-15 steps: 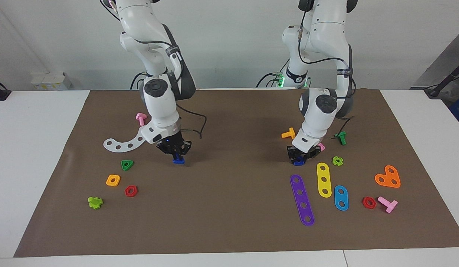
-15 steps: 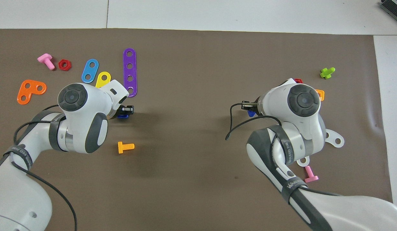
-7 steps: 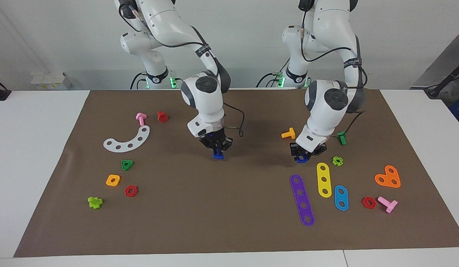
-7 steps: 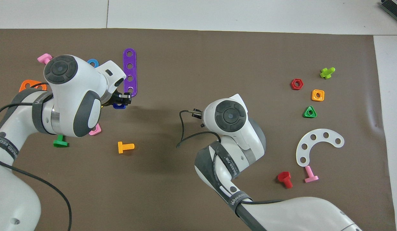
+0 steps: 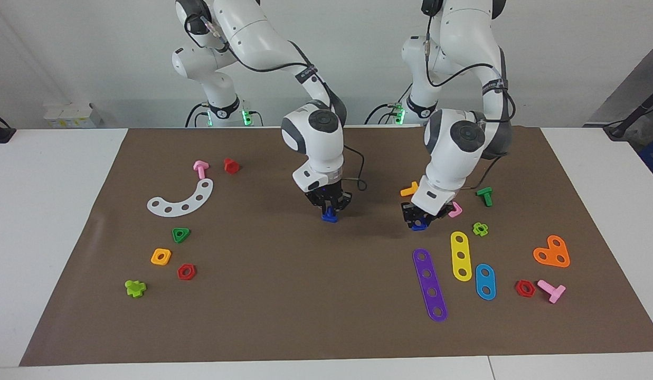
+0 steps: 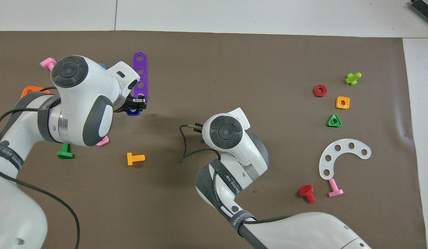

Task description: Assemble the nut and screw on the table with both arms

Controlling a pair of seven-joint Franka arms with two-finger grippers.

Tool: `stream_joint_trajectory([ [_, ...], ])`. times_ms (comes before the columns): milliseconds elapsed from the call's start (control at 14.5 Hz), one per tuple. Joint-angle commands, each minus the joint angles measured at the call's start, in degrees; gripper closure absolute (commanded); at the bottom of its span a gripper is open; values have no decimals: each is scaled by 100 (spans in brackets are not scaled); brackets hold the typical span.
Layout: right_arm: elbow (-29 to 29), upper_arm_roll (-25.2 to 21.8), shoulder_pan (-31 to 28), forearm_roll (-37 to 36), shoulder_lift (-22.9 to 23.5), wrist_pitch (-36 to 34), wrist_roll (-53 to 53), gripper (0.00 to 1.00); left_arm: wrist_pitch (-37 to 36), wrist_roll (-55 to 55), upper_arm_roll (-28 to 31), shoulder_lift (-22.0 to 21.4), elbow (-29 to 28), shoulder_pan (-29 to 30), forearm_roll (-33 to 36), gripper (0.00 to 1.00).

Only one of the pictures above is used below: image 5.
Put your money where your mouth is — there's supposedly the large pink toy screw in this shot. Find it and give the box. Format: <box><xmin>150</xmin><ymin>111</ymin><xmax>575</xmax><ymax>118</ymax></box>
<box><xmin>537</xmin><ymin>279</ymin><xmax>566</xmax><ymax>304</ymax></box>

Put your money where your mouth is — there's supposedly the yellow three-hole strip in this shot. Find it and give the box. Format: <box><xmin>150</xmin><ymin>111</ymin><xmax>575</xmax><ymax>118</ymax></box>
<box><xmin>450</xmin><ymin>231</ymin><xmax>473</xmax><ymax>282</ymax></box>

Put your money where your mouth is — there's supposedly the purple four-hole strip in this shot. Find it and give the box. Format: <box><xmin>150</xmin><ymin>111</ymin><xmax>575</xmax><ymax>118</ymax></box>
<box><xmin>412</xmin><ymin>248</ymin><xmax>448</xmax><ymax>322</ymax></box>

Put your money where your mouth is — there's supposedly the blue two-hole strip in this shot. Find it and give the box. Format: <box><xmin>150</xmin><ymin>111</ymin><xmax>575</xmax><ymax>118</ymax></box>
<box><xmin>475</xmin><ymin>263</ymin><xmax>497</xmax><ymax>301</ymax></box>

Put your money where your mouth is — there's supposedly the brown table mat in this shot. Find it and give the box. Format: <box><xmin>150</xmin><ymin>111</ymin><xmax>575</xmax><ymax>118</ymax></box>
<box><xmin>19</xmin><ymin>126</ymin><xmax>653</xmax><ymax>367</ymax></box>

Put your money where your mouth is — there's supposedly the orange heart-shaped plate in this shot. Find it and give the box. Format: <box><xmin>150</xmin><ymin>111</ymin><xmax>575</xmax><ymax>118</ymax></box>
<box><xmin>533</xmin><ymin>235</ymin><xmax>571</xmax><ymax>268</ymax></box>

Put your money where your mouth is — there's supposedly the white curved perforated strip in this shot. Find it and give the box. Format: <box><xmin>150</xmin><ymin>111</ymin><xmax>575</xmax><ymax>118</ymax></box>
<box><xmin>147</xmin><ymin>178</ymin><xmax>214</xmax><ymax>217</ymax></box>

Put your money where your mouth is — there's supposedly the black stand pole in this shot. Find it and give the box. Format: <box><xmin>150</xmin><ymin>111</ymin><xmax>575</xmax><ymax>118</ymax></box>
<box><xmin>603</xmin><ymin>87</ymin><xmax>653</xmax><ymax>140</ymax></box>

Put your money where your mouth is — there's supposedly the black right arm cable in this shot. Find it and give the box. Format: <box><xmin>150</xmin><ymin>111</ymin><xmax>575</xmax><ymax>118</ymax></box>
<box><xmin>186</xmin><ymin>16</ymin><xmax>367</xmax><ymax>192</ymax></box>

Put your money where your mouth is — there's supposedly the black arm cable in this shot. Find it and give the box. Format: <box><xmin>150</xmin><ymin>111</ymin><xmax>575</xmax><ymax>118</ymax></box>
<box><xmin>424</xmin><ymin>32</ymin><xmax>517</xmax><ymax>191</ymax></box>
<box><xmin>186</xmin><ymin>16</ymin><xmax>367</xmax><ymax>192</ymax></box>

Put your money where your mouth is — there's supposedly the black left base cable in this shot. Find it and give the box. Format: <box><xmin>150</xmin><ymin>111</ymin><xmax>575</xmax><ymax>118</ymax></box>
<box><xmin>364</xmin><ymin>103</ymin><xmax>398</xmax><ymax>126</ymax></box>

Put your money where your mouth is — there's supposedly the black base cable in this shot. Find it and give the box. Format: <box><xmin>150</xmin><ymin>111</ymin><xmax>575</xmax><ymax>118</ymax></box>
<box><xmin>364</xmin><ymin>103</ymin><xmax>398</xmax><ymax>126</ymax></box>
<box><xmin>185</xmin><ymin>102</ymin><xmax>211</xmax><ymax>128</ymax></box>

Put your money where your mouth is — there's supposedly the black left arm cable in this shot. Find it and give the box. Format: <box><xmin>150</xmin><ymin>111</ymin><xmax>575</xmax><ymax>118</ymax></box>
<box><xmin>424</xmin><ymin>32</ymin><xmax>517</xmax><ymax>191</ymax></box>

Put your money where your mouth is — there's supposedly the black right base cable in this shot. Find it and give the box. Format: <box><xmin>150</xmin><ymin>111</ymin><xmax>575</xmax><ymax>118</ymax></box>
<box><xmin>185</xmin><ymin>102</ymin><xmax>211</xmax><ymax>128</ymax></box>

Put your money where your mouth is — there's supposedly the white box by wall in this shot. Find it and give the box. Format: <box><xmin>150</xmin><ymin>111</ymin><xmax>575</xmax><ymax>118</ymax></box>
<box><xmin>44</xmin><ymin>103</ymin><xmax>102</xmax><ymax>129</ymax></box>

